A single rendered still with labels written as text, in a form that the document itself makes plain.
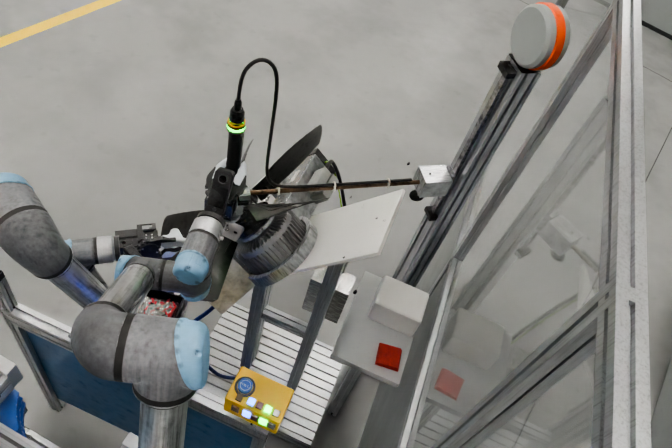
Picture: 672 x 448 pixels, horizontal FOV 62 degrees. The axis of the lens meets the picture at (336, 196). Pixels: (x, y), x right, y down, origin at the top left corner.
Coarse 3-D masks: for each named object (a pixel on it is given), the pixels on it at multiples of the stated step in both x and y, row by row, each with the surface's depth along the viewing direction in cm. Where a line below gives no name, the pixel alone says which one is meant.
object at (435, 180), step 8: (424, 168) 172; (432, 168) 172; (440, 168) 173; (448, 168) 173; (416, 176) 174; (424, 176) 169; (432, 176) 170; (440, 176) 171; (448, 176) 172; (416, 184) 174; (424, 184) 169; (432, 184) 169; (440, 184) 170; (448, 184) 171; (424, 192) 171; (432, 192) 172; (440, 192) 174
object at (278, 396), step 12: (240, 372) 152; (252, 372) 153; (264, 384) 151; (276, 384) 152; (228, 396) 147; (252, 396) 148; (264, 396) 149; (276, 396) 150; (288, 396) 150; (228, 408) 151; (240, 408) 148; (252, 408) 146; (264, 408) 147; (276, 408) 148; (252, 420) 151; (276, 420) 146; (276, 432) 151
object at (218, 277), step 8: (224, 240) 164; (232, 240) 165; (224, 248) 162; (232, 248) 163; (176, 256) 160; (216, 256) 160; (224, 256) 160; (232, 256) 161; (216, 264) 158; (224, 264) 158; (216, 272) 156; (224, 272) 156; (216, 280) 154; (224, 280) 154; (216, 288) 151; (208, 296) 149; (216, 296) 149
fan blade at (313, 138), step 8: (320, 128) 174; (304, 136) 168; (312, 136) 175; (320, 136) 183; (296, 144) 170; (304, 144) 176; (312, 144) 182; (288, 152) 171; (296, 152) 176; (304, 152) 181; (280, 160) 171; (288, 160) 176; (296, 160) 180; (272, 168) 172; (280, 168) 176; (288, 168) 180; (272, 176) 175; (280, 176) 179
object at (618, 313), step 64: (640, 0) 122; (576, 64) 138; (640, 64) 104; (640, 128) 91; (640, 192) 80; (640, 256) 72; (576, 320) 75; (640, 320) 65; (512, 384) 89; (640, 384) 60
